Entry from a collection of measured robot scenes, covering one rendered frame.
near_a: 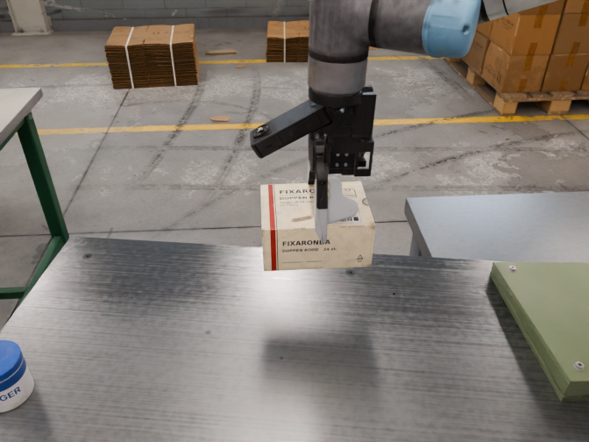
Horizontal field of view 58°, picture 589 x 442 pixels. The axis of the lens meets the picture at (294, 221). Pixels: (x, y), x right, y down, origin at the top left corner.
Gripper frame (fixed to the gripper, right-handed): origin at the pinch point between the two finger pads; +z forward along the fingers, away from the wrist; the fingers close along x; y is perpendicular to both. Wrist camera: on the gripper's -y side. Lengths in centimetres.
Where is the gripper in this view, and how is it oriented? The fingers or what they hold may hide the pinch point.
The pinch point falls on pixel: (314, 215)
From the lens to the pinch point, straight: 79.9
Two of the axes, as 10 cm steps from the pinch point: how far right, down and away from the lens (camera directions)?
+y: 10.0, -0.2, 0.6
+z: -0.2, 8.2, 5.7
